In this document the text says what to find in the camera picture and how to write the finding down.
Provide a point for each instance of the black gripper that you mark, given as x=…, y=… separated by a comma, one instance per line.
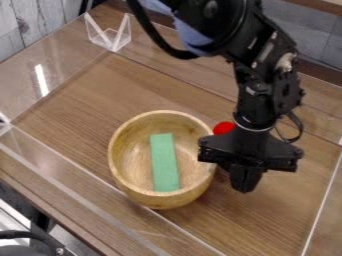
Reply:
x=242, y=150

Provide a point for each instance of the red plush strawberry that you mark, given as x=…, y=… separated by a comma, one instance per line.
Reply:
x=224, y=127

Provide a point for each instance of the wooden bowl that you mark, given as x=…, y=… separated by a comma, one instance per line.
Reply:
x=130, y=158

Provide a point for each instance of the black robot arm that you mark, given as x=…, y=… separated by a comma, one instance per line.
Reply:
x=232, y=28

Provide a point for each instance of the green rectangular block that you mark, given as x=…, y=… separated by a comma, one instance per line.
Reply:
x=165, y=163

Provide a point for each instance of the clear acrylic enclosure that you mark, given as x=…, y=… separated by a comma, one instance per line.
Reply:
x=67, y=93

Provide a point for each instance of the black metal bracket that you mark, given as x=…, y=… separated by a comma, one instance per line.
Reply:
x=44, y=243

